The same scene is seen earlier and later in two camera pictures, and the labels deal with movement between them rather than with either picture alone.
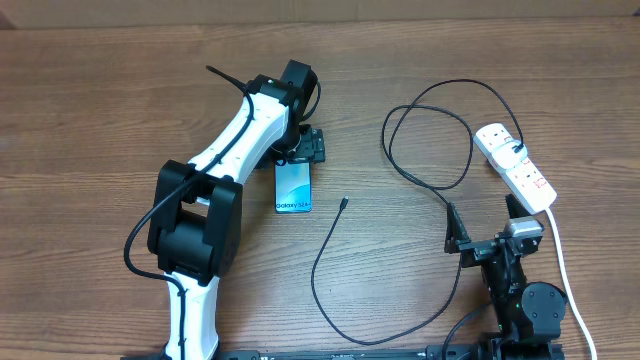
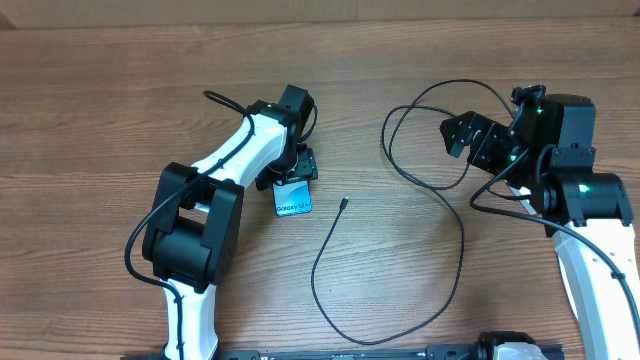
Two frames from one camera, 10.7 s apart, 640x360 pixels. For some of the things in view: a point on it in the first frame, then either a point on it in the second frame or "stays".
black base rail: x=430 y=353 stays
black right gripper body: x=479 y=250 to x=492 y=151
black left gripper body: x=311 y=145 to x=295 y=165
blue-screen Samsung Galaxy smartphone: x=293 y=187 stays
